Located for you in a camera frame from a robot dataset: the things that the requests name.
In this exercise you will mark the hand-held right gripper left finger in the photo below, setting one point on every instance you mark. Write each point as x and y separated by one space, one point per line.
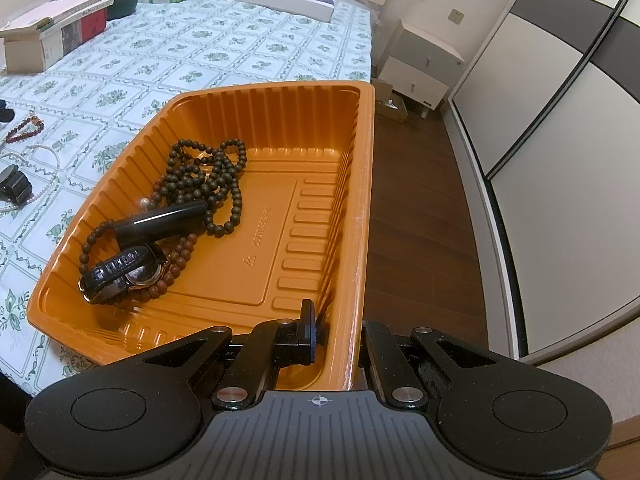
311 332

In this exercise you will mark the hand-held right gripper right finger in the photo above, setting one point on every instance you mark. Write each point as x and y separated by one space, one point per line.
375 345

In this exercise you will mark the orange plastic tray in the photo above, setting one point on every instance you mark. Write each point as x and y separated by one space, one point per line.
280 240

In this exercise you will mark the small cardboard box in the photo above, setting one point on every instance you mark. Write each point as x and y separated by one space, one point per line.
387 91

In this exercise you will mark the white and grey sliding wardrobe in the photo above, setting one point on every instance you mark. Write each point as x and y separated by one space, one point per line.
565 160

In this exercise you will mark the white nightstand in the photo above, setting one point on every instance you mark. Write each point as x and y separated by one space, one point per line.
425 77

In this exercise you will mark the green floral printed bedsheet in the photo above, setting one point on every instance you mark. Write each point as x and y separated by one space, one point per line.
225 50

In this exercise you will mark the black band watch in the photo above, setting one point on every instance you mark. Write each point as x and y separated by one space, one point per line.
12 185

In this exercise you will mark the small black object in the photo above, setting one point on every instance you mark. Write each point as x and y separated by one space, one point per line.
5 114

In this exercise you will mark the white printed gift box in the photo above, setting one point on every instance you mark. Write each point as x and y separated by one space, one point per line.
30 52

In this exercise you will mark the wall outlet plate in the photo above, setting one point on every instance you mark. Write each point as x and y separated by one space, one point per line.
456 16

